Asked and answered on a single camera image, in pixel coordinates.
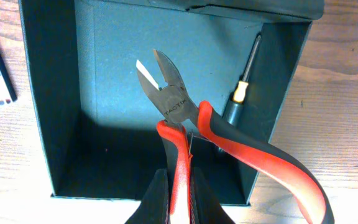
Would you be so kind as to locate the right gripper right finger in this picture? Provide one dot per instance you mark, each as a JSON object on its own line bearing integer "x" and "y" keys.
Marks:
{"x": 205, "y": 207}

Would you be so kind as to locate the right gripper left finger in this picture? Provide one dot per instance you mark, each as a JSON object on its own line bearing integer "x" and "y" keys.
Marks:
{"x": 153, "y": 208}

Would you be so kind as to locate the red handled cutting pliers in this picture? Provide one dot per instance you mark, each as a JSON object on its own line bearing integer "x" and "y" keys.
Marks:
{"x": 228, "y": 140}

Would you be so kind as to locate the black yellow screwdriver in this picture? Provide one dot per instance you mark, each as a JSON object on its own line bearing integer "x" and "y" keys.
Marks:
{"x": 235, "y": 103}

